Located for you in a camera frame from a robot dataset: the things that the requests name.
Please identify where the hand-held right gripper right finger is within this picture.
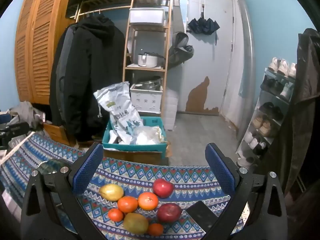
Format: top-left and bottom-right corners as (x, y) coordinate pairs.
(197, 142), (288, 240)

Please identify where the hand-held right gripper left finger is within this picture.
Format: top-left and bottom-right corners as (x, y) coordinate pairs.
(20, 142), (104, 240)

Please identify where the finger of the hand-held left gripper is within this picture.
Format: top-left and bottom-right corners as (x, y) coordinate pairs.
(5, 121), (30, 137)

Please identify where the yellow pear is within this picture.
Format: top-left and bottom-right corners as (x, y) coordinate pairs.
(98, 184), (125, 202)

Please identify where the dark glass plate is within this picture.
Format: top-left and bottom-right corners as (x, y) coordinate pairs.
(37, 159), (73, 174)

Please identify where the large orange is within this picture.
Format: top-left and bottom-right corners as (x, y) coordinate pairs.
(138, 192), (159, 211)
(117, 196), (139, 213)

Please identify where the small orange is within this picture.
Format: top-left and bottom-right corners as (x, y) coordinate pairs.
(108, 208), (125, 222)
(147, 223), (164, 236)

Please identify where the bright red apple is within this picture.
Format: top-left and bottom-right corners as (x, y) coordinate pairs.
(153, 179), (174, 198)

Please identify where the dark red apple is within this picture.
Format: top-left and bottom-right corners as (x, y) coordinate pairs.
(157, 203), (182, 222)

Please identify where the green speckled pear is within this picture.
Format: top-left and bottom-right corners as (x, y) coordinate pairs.
(124, 212), (149, 235)

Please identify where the grey clothes pile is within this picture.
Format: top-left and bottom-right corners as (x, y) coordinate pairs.
(9, 101), (47, 128)

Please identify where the wooden drawer box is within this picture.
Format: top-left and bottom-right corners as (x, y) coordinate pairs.
(44, 122), (76, 147)

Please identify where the brown cardboard box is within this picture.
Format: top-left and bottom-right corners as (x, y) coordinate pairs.
(103, 140), (172, 166)

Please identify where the metal shoe rack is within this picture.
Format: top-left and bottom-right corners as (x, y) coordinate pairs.
(236, 67), (298, 168)

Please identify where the teal plastic crate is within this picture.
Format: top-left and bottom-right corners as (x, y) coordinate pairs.
(102, 116), (168, 153)

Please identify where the blue patterned tablecloth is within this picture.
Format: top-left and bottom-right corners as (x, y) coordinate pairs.
(0, 132), (250, 240)

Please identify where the black flat device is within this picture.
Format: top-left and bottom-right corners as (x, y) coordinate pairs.
(186, 201), (220, 233)

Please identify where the group of assorted shoes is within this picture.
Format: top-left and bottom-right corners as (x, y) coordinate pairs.
(244, 57), (298, 165)

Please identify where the white printed rice bag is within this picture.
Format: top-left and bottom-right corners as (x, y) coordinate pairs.
(94, 81), (144, 143)

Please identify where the clear plastic bag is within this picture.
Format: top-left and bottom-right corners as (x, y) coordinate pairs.
(136, 126), (167, 145)

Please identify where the wooden louvered wardrobe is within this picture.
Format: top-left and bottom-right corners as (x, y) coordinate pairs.
(14, 0), (83, 105)

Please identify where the white perforated basket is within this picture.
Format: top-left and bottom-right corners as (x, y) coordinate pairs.
(130, 84), (164, 113)

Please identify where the black hooded coat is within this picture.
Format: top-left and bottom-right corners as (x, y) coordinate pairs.
(49, 14), (127, 142)

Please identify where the grey jacket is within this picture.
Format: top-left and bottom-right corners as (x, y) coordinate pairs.
(57, 26), (75, 85)

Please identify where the pale grey door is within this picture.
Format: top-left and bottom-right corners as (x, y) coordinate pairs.
(185, 0), (237, 116)

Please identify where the metal steamer pot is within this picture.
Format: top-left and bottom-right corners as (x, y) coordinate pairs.
(136, 76), (162, 90)

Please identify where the dark brown hanging cloth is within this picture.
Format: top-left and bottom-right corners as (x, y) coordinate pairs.
(282, 27), (320, 196)

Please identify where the grey vertical pipe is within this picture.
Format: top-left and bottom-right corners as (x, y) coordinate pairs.
(236, 0), (257, 138)

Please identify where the grey hanging bag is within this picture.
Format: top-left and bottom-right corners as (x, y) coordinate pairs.
(167, 32), (195, 70)

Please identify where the white cooking pot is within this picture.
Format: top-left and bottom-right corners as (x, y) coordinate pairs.
(138, 52), (165, 67)

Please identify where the wooden ladder shelf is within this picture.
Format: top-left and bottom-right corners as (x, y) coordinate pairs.
(122, 0), (173, 120)

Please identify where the dark folded umbrella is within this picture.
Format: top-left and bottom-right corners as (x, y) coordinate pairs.
(187, 17), (220, 45)

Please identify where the grey folded board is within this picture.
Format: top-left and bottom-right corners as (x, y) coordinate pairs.
(172, 0), (186, 38)

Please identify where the wide white storage bin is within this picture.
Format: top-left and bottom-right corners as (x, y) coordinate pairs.
(129, 7), (165, 26)

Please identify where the wooden clothes rail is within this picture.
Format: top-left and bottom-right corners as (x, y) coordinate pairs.
(66, 0), (137, 19)

